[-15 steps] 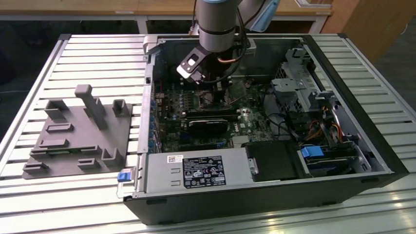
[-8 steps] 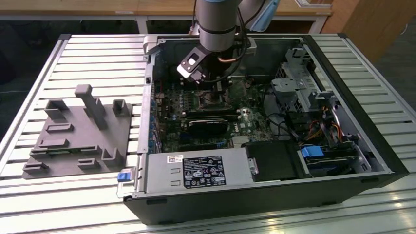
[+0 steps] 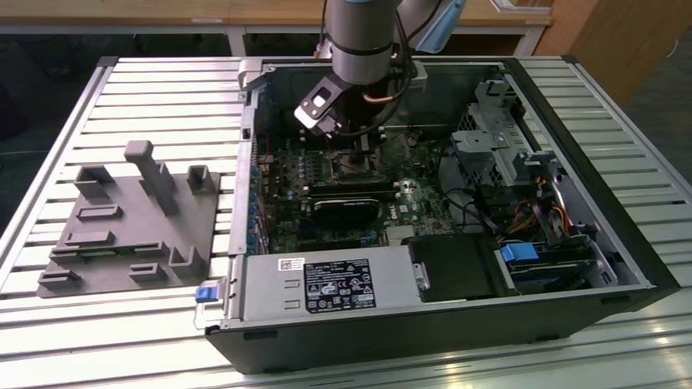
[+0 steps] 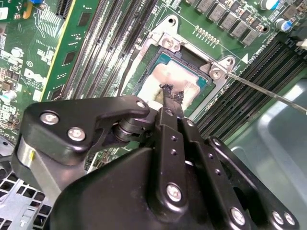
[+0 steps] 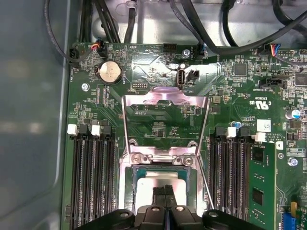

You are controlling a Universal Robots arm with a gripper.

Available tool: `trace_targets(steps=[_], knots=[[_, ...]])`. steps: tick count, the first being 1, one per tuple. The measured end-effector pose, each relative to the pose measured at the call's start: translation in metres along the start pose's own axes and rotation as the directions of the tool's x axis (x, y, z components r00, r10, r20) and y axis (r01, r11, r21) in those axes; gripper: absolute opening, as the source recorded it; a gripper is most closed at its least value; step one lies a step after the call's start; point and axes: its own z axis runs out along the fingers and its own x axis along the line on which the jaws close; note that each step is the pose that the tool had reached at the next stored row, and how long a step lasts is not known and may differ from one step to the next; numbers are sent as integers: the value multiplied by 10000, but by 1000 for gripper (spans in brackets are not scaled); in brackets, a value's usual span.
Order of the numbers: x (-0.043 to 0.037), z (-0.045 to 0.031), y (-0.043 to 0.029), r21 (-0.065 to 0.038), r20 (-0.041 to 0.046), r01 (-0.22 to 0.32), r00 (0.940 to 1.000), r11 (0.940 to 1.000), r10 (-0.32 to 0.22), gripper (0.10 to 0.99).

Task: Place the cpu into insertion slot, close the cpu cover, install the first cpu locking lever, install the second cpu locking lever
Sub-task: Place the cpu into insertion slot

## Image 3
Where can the grey parts rack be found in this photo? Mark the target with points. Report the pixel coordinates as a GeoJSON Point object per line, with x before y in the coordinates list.
{"type": "Point", "coordinates": [130, 227]}

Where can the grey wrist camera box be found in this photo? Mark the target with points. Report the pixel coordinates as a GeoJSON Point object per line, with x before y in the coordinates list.
{"type": "Point", "coordinates": [415, 77]}

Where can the CPU socket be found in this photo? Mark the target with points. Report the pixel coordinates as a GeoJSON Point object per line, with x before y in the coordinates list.
{"type": "Point", "coordinates": [331, 168]}

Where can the silver chipset heatsink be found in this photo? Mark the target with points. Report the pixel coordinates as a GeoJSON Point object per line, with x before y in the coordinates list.
{"type": "Point", "coordinates": [400, 234]}

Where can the black graphics card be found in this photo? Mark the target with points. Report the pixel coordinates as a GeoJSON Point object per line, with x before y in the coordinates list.
{"type": "Point", "coordinates": [346, 210]}

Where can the blue case latch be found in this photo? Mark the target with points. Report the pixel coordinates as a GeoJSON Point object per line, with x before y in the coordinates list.
{"type": "Point", "coordinates": [207, 294]}

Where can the pale blue teach pendant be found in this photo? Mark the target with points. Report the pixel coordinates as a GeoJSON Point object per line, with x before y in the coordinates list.
{"type": "Point", "coordinates": [438, 32]}

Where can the green RAM stick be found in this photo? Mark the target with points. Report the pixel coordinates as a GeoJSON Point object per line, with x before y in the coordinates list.
{"type": "Point", "coordinates": [351, 194]}

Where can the hard disk in blue carrier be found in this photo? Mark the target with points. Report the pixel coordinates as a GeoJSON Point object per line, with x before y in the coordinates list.
{"type": "Point", "coordinates": [519, 253]}

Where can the grey power supply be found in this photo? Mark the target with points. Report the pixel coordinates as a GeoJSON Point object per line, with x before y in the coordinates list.
{"type": "Point", "coordinates": [270, 291]}

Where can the green motherboard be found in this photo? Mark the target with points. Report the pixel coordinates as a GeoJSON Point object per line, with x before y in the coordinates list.
{"type": "Point", "coordinates": [422, 210]}

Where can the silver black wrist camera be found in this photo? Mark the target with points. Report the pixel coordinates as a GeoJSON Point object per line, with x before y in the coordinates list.
{"type": "Point", "coordinates": [319, 105]}

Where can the wooden desk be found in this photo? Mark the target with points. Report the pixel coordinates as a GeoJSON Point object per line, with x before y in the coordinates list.
{"type": "Point", "coordinates": [162, 12]}

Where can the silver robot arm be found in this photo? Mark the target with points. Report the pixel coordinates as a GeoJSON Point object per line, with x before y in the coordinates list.
{"type": "Point", "coordinates": [356, 40]}

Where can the black plastic shroud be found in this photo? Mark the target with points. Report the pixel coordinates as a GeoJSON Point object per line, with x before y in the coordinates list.
{"type": "Point", "coordinates": [454, 267]}

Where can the black PC case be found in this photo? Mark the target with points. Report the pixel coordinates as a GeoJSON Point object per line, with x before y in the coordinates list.
{"type": "Point", "coordinates": [379, 344]}

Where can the silver CPU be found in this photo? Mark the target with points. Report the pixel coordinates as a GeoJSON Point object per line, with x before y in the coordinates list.
{"type": "Point", "coordinates": [346, 168]}

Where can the wooden cabinet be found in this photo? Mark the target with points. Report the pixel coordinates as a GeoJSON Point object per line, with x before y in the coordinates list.
{"type": "Point", "coordinates": [622, 40]}

